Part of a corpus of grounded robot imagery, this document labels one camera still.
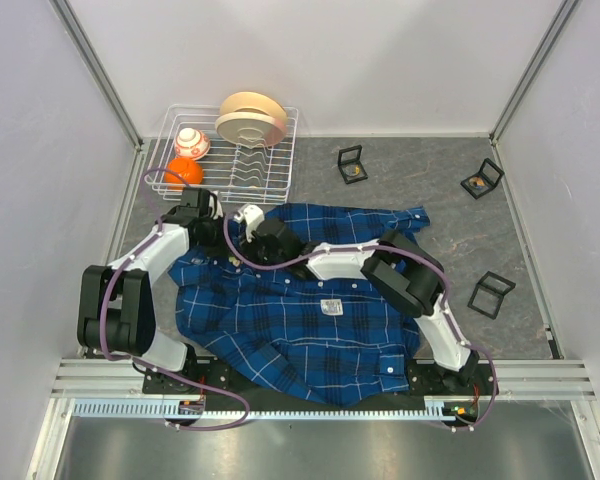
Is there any blue plaid shirt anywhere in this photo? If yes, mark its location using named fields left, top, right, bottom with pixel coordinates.
left=167, top=201, right=433, bottom=405

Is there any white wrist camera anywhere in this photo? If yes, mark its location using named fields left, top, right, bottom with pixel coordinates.
left=233, top=204, right=265, bottom=243
left=209, top=191, right=224, bottom=220

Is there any white orange patterned bowl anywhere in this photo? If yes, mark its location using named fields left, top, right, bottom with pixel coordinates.
left=174, top=127, right=211, bottom=161

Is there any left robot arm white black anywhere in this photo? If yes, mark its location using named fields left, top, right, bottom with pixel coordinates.
left=77, top=187, right=226, bottom=393

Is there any round orange picture brooch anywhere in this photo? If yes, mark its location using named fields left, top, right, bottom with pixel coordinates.
left=346, top=165, right=360, bottom=176

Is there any beige plate front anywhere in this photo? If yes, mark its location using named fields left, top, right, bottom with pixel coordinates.
left=215, top=112, right=287, bottom=148

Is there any black display box near right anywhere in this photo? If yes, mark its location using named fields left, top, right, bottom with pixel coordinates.
left=467, top=271, right=516, bottom=320

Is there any beige plate rear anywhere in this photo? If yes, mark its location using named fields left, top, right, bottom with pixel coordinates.
left=219, top=91, right=288, bottom=124

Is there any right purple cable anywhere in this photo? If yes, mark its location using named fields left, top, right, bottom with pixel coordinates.
left=222, top=214, right=501, bottom=434

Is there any black display box far right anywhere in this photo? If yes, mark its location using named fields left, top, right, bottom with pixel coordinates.
left=460, top=158, right=505, bottom=200

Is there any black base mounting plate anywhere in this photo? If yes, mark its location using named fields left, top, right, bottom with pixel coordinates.
left=142, top=355, right=500, bottom=412

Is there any black display box centre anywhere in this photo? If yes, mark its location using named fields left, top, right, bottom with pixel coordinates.
left=337, top=145, right=368, bottom=185

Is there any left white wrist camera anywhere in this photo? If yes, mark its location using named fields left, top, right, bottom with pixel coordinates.
left=209, top=191, right=224, bottom=220

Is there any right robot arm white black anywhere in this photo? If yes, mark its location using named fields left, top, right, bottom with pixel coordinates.
left=240, top=218, right=479, bottom=394

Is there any grey slotted cable duct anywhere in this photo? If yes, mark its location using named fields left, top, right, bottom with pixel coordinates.
left=73, top=392, right=458, bottom=421

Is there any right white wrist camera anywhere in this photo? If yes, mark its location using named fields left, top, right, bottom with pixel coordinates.
left=233, top=204, right=265, bottom=243

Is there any black display box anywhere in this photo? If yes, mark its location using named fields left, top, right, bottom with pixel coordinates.
left=460, top=158, right=505, bottom=200
left=337, top=145, right=368, bottom=185
left=467, top=271, right=516, bottom=320

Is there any white shirt label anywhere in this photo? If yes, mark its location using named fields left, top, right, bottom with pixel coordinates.
left=320, top=299, right=344, bottom=316

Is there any beige plate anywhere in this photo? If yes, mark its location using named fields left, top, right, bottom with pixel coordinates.
left=215, top=112, right=287, bottom=148
left=219, top=91, right=288, bottom=124

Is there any white wire dish rack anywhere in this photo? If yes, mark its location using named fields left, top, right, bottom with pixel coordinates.
left=148, top=104, right=299, bottom=205

